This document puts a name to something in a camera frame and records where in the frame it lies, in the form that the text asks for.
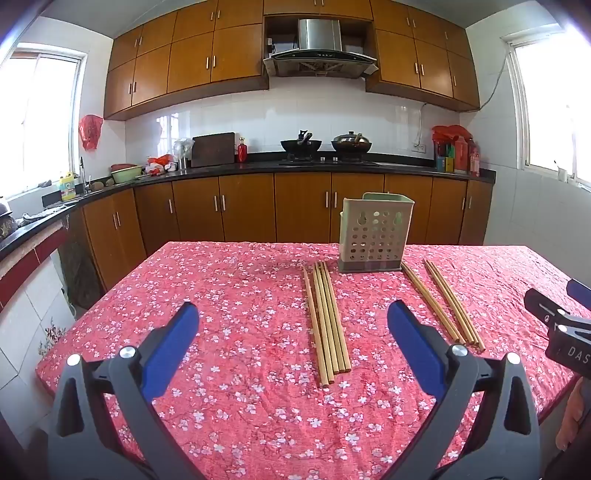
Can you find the crumpled red bag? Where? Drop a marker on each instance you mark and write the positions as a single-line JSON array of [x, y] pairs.
[[450, 133]]

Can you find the red floral tablecloth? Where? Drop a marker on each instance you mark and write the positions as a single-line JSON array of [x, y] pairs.
[[231, 300]]

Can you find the steel range hood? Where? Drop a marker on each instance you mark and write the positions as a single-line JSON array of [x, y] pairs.
[[318, 39]]

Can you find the pink bottle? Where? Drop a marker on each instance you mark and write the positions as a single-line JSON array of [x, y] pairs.
[[474, 161]]

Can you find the beige perforated utensil holder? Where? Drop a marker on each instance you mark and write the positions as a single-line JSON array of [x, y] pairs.
[[374, 235]]

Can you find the dark pot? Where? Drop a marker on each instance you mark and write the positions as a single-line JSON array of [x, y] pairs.
[[5, 219]]

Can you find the wooden lower cabinet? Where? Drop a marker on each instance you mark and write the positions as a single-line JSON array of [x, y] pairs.
[[300, 207]]

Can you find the wok with lid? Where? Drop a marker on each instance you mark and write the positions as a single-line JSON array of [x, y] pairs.
[[351, 142]]

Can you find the red bottle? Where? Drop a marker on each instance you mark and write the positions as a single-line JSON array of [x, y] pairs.
[[242, 150]]

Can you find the window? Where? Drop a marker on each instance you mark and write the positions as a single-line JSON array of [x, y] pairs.
[[554, 101], [37, 120]]

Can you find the bamboo chopstick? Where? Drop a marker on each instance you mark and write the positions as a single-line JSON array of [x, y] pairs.
[[455, 302], [339, 323], [334, 323], [451, 302], [329, 323], [434, 302], [428, 302], [324, 323], [447, 302], [316, 323]]

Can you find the metal faucet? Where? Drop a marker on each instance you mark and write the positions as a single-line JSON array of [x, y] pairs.
[[83, 173]]

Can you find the gas stove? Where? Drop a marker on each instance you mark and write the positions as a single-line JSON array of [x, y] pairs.
[[328, 161]]

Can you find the yellow and blue box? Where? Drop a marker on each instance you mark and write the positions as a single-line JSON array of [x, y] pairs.
[[444, 164]]

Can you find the person's right hand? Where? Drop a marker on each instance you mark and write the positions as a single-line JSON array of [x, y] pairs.
[[572, 415]]

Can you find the dark cutting board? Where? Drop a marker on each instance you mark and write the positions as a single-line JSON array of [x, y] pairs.
[[212, 150]]

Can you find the dark cloth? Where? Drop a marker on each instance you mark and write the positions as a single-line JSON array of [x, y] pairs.
[[81, 267]]

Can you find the yellow dish soap bottle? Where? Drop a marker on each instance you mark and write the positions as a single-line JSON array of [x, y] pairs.
[[68, 187]]

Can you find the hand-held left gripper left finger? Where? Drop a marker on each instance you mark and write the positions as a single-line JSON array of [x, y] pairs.
[[173, 341]]

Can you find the wall outlet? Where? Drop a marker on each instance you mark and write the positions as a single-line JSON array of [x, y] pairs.
[[419, 147]]

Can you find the black wok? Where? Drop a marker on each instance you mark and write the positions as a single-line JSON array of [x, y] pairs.
[[300, 145]]

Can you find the red and white bag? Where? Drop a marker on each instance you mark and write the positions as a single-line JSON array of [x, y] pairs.
[[159, 165]]

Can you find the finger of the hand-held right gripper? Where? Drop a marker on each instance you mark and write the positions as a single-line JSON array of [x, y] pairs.
[[540, 302], [579, 290]]

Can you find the clear glass jar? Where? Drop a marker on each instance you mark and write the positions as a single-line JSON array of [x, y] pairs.
[[182, 152]]

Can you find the green basin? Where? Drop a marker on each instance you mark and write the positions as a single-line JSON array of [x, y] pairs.
[[125, 174]]

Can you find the white cup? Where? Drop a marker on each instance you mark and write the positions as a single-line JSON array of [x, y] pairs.
[[562, 174]]

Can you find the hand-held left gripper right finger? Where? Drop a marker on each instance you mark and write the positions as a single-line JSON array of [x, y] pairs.
[[413, 341]]

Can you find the red plastic bag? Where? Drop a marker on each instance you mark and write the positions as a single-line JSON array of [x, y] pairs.
[[91, 131]]

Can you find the grey dish cloth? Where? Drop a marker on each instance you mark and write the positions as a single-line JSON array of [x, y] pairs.
[[44, 214]]

